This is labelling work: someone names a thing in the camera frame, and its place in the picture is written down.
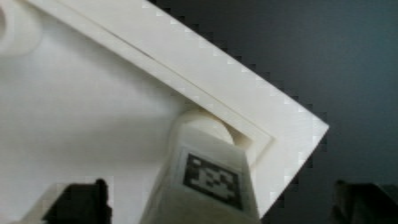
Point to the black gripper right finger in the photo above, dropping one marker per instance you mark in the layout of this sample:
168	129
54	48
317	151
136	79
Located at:
365	203

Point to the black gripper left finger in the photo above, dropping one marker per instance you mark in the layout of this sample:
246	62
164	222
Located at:
80	206

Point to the white leg with tag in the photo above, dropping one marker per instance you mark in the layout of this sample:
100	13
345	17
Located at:
203	192

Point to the white square tabletop with sockets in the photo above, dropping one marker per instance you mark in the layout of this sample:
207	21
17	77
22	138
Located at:
89	105

